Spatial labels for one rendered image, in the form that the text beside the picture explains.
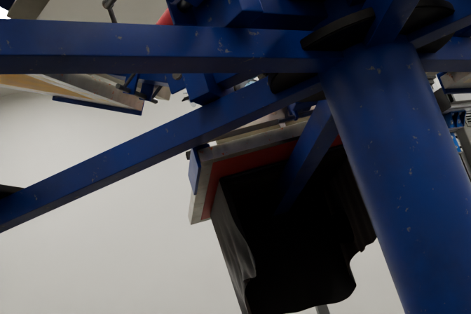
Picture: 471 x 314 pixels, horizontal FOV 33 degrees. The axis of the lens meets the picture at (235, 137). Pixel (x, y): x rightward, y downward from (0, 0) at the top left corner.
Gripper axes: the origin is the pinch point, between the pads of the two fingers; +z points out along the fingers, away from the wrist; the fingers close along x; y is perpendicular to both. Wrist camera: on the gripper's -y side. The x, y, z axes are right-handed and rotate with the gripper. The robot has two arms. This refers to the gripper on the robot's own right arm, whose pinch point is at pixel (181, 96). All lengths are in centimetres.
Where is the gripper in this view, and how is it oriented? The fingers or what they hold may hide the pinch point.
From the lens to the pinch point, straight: 372.2
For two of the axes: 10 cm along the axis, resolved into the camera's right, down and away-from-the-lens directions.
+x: -1.1, 1.9, 9.8
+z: -9.5, 2.6, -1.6
